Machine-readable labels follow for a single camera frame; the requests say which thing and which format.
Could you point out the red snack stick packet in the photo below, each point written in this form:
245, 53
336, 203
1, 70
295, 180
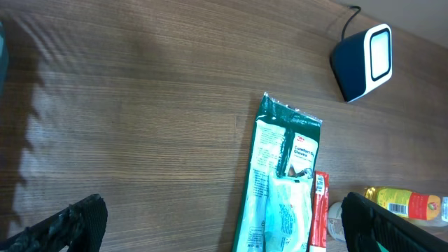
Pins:
318, 232

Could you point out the yellow oil bottle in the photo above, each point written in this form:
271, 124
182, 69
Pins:
419, 209

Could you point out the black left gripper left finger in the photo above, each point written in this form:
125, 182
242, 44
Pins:
79, 227

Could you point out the green glove package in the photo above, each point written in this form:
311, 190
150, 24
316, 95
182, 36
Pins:
276, 206

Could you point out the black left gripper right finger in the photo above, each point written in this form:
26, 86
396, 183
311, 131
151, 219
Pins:
369, 227

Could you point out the white barcode scanner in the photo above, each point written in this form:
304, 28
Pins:
362, 62

